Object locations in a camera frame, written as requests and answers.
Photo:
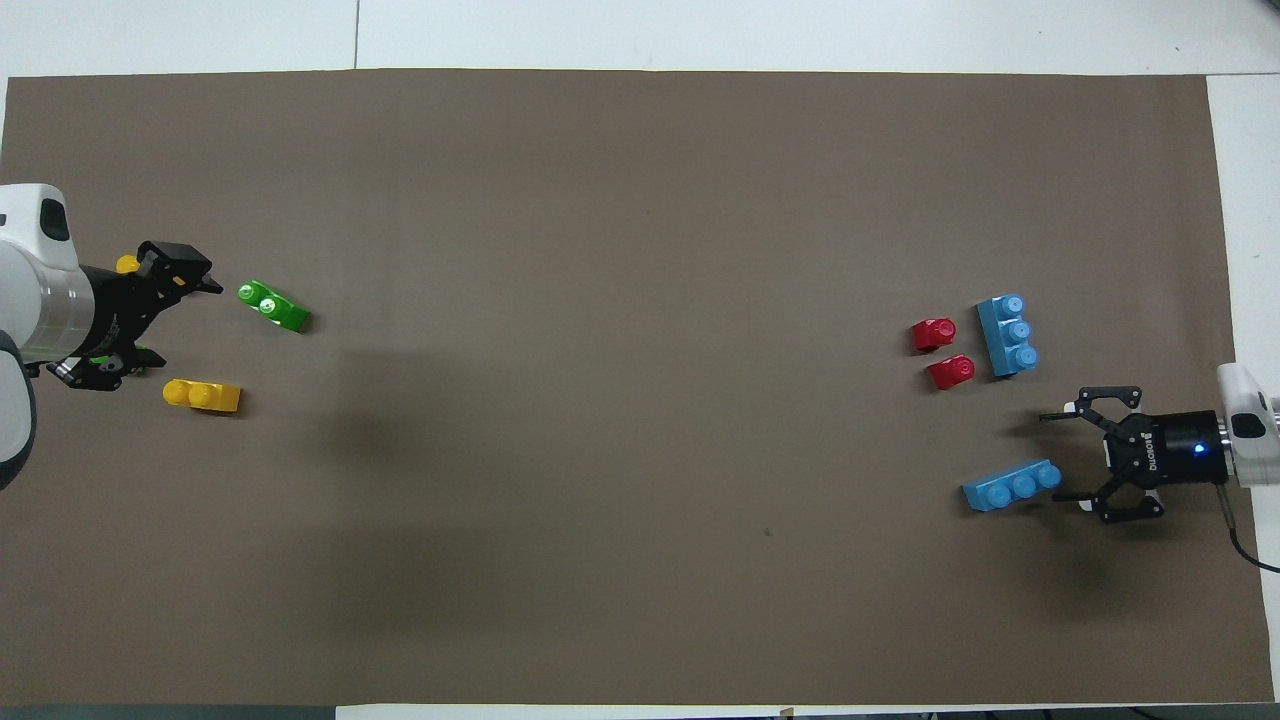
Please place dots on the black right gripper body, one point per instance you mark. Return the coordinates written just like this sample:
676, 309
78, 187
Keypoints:
1180, 448

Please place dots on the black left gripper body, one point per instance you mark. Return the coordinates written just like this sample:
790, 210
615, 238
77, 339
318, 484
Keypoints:
115, 310

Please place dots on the blue three-stud toy brick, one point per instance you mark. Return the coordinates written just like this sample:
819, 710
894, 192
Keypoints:
1005, 337
1005, 487

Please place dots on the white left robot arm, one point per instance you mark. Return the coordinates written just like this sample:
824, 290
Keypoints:
30, 300

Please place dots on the yellow two-stud toy brick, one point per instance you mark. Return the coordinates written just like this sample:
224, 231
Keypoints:
127, 264
205, 397

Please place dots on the red single-stud toy brick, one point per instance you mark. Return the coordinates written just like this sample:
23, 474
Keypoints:
934, 334
950, 372

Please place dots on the brown table mat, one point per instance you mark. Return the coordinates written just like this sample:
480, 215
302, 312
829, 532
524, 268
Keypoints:
620, 400

